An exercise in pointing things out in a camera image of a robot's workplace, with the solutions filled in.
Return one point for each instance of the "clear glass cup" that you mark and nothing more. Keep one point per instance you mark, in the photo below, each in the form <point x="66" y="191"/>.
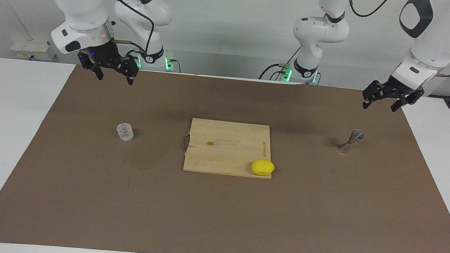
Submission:
<point x="125" y="132"/>

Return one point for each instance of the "wooden cutting board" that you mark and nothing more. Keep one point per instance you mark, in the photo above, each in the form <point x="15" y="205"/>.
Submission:
<point x="226" y="155"/>

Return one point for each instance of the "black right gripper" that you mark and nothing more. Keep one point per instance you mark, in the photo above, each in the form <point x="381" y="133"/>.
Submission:
<point x="104" y="55"/>

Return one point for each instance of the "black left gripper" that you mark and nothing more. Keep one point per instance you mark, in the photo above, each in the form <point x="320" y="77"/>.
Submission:
<point x="400" y="89"/>

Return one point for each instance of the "yellow lemon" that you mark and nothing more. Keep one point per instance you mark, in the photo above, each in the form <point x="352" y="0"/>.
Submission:
<point x="262" y="167"/>

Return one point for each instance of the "brown table mat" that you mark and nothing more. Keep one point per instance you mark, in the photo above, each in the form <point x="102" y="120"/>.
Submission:
<point x="118" y="207"/>

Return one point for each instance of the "metal jigger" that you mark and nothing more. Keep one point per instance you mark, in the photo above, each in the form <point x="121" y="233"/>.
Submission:
<point x="347" y="146"/>

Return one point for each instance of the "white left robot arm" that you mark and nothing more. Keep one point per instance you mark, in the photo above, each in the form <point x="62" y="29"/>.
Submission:
<point x="436" y="35"/>

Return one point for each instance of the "white wall power strip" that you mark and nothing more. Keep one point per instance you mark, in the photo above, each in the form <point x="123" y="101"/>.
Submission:
<point x="30" y="49"/>

